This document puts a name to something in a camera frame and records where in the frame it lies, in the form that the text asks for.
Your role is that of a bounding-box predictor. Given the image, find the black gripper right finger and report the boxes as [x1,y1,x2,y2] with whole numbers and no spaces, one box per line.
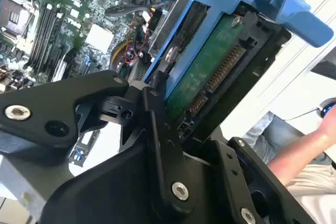
[183,136,317,224]

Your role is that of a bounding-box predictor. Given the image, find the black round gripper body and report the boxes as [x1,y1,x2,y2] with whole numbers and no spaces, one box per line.
[39,140,232,224]

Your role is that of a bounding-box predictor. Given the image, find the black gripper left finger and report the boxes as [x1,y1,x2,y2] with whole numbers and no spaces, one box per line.
[0,69,196,217]

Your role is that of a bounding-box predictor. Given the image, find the hard disk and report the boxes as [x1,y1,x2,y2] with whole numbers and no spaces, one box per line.
[141,0,334,143]

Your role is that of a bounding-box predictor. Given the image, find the person's bare hand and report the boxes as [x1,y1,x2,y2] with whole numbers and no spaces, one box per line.
[320,105,336,145]

